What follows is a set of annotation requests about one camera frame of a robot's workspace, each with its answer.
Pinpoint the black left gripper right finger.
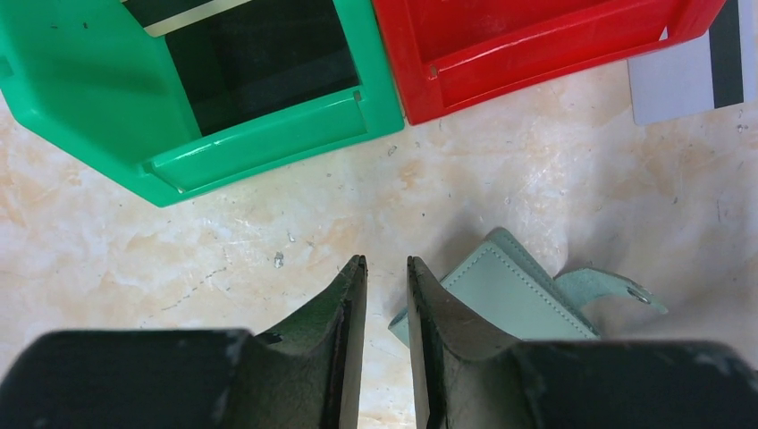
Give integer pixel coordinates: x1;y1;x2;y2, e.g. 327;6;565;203
407;257;757;428

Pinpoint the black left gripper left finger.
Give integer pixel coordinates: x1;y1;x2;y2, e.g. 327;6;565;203
1;256;367;428

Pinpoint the mint green card holder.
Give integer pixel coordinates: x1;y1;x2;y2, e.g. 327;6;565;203
388;227;670;349

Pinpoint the black card in bin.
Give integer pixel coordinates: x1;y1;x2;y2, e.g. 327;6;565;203
122;0;362;138

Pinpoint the white card black stripe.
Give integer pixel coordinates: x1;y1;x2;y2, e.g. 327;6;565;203
627;0;757;126

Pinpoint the red plastic bin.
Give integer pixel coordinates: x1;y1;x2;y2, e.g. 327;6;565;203
374;0;723;125

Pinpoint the green plastic bin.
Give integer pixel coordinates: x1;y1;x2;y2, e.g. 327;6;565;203
1;1;404;207

